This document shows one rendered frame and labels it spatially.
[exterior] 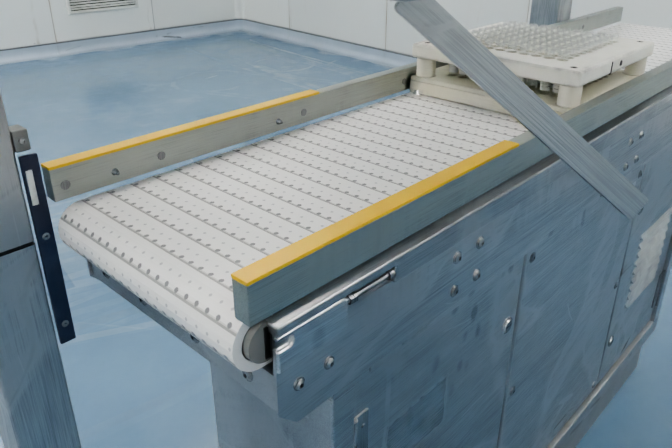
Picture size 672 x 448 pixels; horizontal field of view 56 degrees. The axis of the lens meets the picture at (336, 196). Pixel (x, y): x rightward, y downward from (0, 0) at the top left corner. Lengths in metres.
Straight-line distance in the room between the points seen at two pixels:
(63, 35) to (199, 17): 1.24
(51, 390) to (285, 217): 0.32
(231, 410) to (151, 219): 0.29
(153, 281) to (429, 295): 0.24
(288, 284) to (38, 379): 0.36
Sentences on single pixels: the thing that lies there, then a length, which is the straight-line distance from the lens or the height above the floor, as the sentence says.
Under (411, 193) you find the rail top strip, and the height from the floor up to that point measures 0.90.
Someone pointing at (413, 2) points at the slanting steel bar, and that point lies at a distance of 0.48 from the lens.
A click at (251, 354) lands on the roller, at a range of 0.44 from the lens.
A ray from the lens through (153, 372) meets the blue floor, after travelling 1.77.
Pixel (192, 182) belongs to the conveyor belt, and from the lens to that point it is 0.64.
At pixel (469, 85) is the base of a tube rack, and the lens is 0.89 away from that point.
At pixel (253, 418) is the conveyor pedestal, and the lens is 0.75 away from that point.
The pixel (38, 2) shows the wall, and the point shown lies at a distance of 5.57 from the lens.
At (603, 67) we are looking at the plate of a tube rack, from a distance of 0.86.
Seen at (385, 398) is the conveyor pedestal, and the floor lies 0.63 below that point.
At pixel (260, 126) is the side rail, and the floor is 0.87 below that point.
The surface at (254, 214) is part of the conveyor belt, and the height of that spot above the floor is 0.86.
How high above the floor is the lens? 1.11
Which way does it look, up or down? 25 degrees down
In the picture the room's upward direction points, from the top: straight up
